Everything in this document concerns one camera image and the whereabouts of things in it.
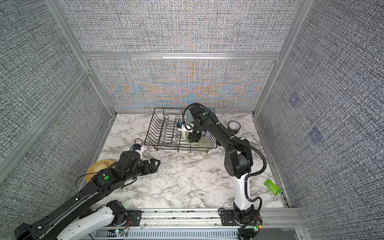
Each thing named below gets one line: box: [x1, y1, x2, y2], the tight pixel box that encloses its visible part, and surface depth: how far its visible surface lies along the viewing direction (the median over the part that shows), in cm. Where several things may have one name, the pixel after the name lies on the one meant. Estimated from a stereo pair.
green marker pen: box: [263, 178, 282, 196], surface depth 85 cm
